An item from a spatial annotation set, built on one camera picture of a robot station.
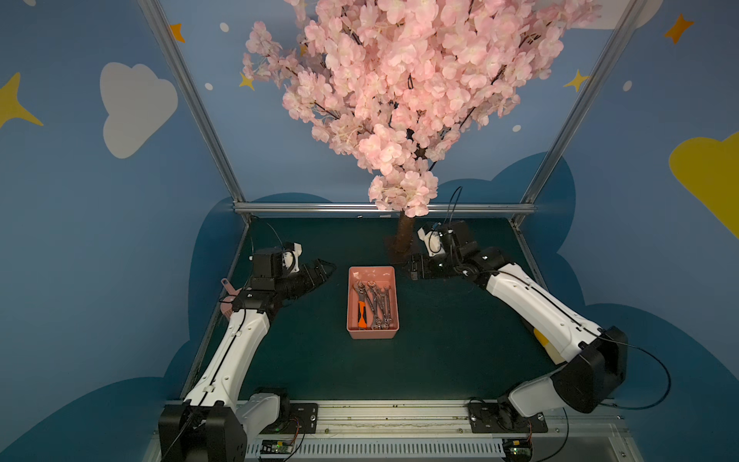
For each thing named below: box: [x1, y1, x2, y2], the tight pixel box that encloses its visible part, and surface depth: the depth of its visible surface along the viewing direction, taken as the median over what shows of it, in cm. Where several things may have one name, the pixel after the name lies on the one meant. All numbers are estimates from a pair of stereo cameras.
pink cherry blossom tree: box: [242, 0, 600, 263], surface depth 49 cm
